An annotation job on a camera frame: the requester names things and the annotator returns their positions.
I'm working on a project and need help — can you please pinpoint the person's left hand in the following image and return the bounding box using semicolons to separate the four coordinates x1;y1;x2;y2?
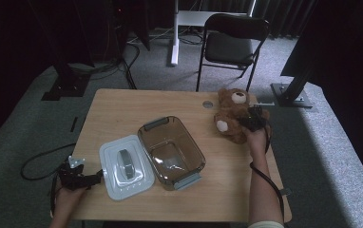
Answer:
53;185;88;220

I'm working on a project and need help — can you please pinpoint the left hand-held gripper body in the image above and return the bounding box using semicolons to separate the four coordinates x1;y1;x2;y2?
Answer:
57;155;91;192

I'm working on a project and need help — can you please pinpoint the person's right hand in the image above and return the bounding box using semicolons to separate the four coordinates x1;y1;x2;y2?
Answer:
243;125;272;160

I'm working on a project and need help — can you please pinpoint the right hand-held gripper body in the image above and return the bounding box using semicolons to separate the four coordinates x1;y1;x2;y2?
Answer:
247;101;277;133

